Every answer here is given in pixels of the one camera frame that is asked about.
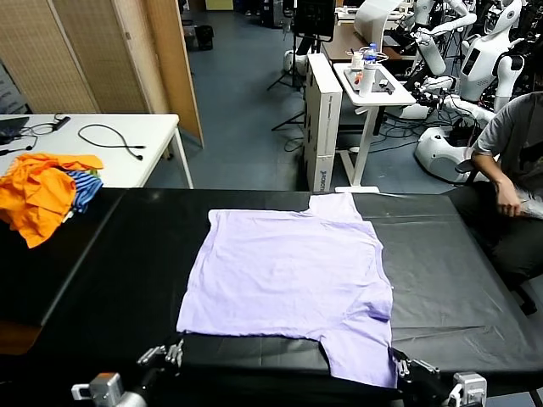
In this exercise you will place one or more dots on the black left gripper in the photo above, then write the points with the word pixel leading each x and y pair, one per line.
pixel 161 375

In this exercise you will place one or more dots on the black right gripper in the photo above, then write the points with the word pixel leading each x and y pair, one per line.
pixel 424 386

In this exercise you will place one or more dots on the lavender t-shirt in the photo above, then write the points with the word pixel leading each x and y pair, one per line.
pixel 288 275

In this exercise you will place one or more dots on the clear plastic bag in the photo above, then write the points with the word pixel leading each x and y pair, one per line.
pixel 532 207

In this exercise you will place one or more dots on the person forearm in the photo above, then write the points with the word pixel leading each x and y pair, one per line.
pixel 488 167

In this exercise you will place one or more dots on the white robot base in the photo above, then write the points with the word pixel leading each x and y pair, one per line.
pixel 437 150

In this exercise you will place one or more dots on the person hand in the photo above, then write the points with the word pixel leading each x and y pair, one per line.
pixel 509 201

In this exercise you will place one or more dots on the black table cover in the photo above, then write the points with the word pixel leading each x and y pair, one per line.
pixel 424 275

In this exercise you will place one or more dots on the black side table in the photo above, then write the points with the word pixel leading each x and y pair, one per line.
pixel 29 280

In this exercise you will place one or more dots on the blue striped garment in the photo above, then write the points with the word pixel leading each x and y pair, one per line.
pixel 87 188

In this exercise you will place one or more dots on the orange garment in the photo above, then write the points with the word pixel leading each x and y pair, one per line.
pixel 38 199

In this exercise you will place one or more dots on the white table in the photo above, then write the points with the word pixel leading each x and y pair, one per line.
pixel 161 127

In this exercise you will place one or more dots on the tall white cardboard box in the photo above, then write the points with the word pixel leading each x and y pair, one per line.
pixel 324 127

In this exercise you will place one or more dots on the seated person grey shirt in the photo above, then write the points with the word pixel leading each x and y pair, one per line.
pixel 519 127

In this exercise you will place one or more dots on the white rolling cart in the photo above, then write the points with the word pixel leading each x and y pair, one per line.
pixel 399 98

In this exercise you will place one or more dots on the dark laptop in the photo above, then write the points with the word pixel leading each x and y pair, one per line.
pixel 10 125

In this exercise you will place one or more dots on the small black device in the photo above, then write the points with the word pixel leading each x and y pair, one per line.
pixel 384 85

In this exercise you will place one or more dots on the white bottle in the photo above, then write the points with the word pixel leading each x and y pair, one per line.
pixel 367 80

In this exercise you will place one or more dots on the grey stacked boxes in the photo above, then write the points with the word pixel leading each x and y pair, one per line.
pixel 10 93

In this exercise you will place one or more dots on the wooden folding screen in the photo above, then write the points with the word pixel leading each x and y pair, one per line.
pixel 85 55

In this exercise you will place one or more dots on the white humanoid robot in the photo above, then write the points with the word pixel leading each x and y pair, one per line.
pixel 479 63
pixel 432 51

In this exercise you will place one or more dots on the white cup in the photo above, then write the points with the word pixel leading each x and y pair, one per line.
pixel 356 61

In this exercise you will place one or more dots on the blue capped water bottle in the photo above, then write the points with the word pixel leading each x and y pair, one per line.
pixel 370 53

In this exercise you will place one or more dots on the black tripod stand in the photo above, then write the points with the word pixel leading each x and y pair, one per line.
pixel 293 63

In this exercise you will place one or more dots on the black trash bin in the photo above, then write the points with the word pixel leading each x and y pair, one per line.
pixel 205 38

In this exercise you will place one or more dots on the white round device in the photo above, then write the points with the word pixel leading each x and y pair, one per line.
pixel 297 61

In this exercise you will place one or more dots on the brown desk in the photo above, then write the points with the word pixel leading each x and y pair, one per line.
pixel 339 42

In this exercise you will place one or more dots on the white curved shell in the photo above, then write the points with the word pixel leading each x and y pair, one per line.
pixel 369 21

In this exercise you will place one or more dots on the black monitor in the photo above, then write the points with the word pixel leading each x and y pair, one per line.
pixel 314 19

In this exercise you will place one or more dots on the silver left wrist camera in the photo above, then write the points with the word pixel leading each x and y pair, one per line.
pixel 102 386

